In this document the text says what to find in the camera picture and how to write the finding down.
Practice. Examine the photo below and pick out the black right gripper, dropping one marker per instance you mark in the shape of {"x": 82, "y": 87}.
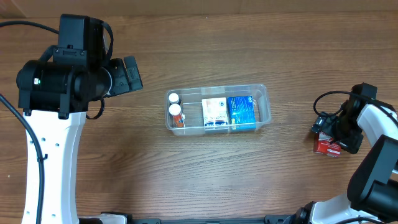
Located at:
{"x": 337, "y": 131}

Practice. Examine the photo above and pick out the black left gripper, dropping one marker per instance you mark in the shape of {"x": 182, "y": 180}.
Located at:
{"x": 125, "y": 79}

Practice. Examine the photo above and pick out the red Panadol box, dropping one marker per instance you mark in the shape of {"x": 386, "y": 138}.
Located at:
{"x": 323, "y": 145}

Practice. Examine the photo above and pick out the dark bottle white cap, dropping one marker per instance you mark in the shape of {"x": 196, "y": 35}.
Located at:
{"x": 174, "y": 98}

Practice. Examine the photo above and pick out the orange bottle white cap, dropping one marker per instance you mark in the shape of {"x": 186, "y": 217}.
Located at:
{"x": 176, "y": 111}

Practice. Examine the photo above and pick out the white and navy box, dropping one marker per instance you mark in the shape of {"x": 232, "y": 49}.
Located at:
{"x": 215, "y": 112}

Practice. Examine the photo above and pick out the blue medicine box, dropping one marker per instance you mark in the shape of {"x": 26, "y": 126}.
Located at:
{"x": 241, "y": 113}

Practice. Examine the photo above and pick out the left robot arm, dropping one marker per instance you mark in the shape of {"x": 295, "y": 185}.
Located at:
{"x": 54, "y": 94}

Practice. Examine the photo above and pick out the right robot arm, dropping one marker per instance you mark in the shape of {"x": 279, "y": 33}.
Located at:
{"x": 371, "y": 195}

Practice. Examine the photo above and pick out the clear plastic container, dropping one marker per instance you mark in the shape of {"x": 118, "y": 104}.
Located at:
{"x": 193, "y": 113}

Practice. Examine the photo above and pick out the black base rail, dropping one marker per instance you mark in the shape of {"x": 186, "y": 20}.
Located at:
{"x": 199, "y": 221}

